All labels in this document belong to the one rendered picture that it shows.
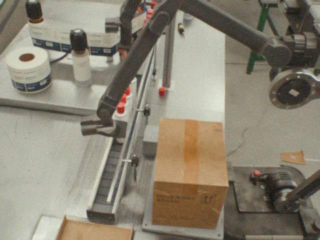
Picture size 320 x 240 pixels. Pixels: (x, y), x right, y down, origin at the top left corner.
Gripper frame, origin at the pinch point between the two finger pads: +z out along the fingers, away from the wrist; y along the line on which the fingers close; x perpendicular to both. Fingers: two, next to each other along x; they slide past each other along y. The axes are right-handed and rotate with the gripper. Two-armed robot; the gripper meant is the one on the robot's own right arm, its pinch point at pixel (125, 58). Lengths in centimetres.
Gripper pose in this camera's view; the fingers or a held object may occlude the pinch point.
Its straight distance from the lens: 187.4
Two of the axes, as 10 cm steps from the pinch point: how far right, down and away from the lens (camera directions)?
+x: 9.9, 1.4, -0.4
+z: -0.7, 7.1, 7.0
